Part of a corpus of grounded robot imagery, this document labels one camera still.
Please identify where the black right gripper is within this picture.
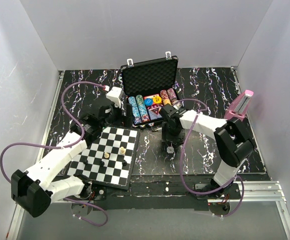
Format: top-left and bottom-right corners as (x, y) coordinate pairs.
(161, 121), (187, 147)

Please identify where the blue small blind button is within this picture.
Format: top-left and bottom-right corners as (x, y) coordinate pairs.
(144, 98), (154, 107)

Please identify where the blue playing card deck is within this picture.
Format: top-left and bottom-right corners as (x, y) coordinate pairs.
(147, 107), (162, 121)

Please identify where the yellow big blind button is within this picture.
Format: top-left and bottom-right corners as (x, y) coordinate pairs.
(152, 95), (162, 104)

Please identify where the black poker set case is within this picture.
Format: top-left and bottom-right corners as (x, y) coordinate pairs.
(120, 50), (186, 129)

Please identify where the black white chess board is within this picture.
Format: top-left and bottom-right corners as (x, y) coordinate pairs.
(66, 126), (140, 190)

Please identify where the white poker chip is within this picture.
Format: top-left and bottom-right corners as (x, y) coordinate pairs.
(166, 146), (175, 154)

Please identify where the triangular all-in marker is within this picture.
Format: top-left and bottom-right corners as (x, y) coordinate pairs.
(150, 106), (161, 117)

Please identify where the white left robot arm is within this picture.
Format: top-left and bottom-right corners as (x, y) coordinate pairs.
(11, 103), (138, 218)

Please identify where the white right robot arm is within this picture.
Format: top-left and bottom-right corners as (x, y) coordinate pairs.
(160, 104), (256, 199)

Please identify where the light blue chip column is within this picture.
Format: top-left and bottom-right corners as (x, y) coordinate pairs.
(128, 96), (142, 125)

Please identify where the green blue chip column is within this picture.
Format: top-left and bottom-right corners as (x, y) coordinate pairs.
(135, 94), (150, 123)

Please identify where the red yellow chip column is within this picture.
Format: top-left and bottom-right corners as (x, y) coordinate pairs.
(159, 90), (173, 106)

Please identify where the purple red chip column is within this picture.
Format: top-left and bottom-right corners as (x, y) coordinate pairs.
(167, 88), (178, 104)

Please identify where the white chess pawn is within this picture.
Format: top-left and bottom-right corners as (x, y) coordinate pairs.
(104, 152), (110, 159)

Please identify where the black chess piece right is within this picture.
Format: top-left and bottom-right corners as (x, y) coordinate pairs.
(122, 160), (127, 167)

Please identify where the pink metronome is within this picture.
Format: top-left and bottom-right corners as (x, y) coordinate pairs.
(224, 90), (254, 121)

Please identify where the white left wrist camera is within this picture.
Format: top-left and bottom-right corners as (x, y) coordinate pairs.
(106, 86), (124, 109)

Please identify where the aluminium rail frame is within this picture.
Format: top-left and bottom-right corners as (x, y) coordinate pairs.
(6, 67), (290, 240)

